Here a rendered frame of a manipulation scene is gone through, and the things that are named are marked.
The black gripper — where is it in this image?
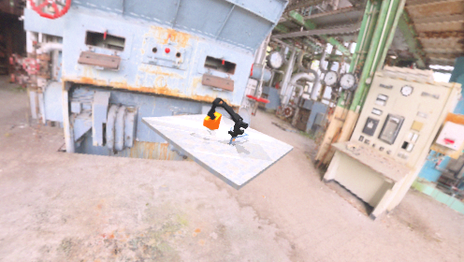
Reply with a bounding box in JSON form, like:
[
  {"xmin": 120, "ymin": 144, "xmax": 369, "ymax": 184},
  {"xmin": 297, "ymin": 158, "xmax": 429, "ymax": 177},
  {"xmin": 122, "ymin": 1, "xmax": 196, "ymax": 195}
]
[{"xmin": 228, "ymin": 125, "xmax": 240, "ymax": 138}]

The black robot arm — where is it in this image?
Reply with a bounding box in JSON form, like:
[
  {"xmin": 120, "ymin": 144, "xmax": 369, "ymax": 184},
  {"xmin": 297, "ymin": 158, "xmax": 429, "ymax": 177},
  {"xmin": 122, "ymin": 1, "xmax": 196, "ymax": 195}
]
[{"xmin": 207, "ymin": 97, "xmax": 248, "ymax": 135}]

